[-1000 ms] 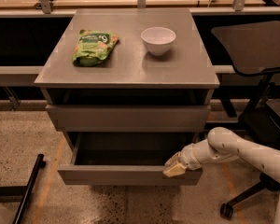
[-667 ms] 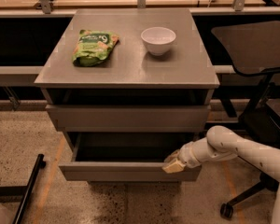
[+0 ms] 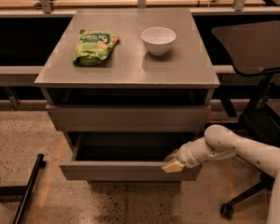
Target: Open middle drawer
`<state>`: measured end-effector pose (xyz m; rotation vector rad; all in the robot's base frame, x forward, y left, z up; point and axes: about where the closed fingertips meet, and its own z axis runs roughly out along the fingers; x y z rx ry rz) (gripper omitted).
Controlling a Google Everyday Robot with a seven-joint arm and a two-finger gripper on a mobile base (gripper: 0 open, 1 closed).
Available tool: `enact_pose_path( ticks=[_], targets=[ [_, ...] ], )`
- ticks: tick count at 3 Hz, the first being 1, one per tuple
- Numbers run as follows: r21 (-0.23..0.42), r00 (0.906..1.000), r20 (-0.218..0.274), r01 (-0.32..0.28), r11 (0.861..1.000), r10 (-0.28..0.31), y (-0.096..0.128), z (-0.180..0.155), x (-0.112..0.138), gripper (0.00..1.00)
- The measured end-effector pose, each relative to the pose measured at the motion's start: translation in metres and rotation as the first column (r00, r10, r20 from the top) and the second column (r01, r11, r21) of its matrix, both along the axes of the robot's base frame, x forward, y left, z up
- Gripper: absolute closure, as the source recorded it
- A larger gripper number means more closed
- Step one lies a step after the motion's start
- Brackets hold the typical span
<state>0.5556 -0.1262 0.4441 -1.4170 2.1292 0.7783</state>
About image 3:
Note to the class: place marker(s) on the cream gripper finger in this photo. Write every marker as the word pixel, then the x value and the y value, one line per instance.
pixel 173 166
pixel 171 156

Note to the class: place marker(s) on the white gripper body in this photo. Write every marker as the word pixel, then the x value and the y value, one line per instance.
pixel 187 157

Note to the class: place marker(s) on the grey drawer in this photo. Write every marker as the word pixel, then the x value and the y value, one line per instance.
pixel 134 118
pixel 126 157

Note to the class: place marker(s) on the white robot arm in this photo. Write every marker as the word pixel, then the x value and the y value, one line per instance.
pixel 219 143

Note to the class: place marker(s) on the grey drawer cabinet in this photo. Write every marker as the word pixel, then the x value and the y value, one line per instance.
pixel 184 75

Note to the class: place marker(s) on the grey top drawer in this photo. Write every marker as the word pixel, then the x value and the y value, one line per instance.
pixel 134 118

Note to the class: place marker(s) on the white bowl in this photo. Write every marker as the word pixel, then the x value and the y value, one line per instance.
pixel 158 40

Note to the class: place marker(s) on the black office chair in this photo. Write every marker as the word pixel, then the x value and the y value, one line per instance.
pixel 254 49

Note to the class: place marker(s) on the green snack bag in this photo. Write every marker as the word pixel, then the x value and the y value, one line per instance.
pixel 93 47

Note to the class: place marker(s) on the black cart leg frame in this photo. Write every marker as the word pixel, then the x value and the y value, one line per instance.
pixel 24 192

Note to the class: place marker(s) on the grey metal frame rail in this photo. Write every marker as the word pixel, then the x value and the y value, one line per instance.
pixel 28 11

